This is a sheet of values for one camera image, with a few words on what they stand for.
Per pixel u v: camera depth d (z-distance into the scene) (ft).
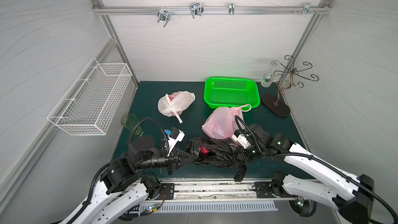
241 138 2.26
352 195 1.30
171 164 1.61
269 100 3.48
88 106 2.25
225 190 2.47
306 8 2.51
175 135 1.71
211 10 2.52
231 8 2.57
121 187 1.41
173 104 3.09
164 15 2.50
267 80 3.13
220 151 2.37
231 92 3.76
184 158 1.83
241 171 2.20
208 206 2.30
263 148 1.83
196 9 2.51
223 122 2.93
